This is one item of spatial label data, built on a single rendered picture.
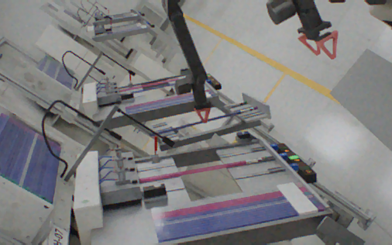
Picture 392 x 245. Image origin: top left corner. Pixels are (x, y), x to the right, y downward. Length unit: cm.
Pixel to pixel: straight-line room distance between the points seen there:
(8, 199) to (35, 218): 9
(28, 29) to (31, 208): 805
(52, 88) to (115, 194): 127
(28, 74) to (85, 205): 140
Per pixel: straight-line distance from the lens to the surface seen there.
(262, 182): 181
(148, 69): 641
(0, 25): 954
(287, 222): 154
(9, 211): 154
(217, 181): 304
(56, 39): 633
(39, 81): 290
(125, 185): 176
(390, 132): 179
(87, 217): 163
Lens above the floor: 166
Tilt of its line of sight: 19 degrees down
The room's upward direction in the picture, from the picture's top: 57 degrees counter-clockwise
